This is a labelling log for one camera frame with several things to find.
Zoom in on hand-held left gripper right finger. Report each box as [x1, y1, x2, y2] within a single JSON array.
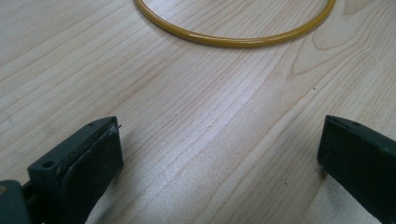
[[317, 114, 396, 224]]

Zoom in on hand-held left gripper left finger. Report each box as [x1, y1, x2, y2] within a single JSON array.
[[21, 116, 124, 224]]

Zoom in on yellow ring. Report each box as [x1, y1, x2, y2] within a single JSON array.
[[134, 0, 337, 49]]

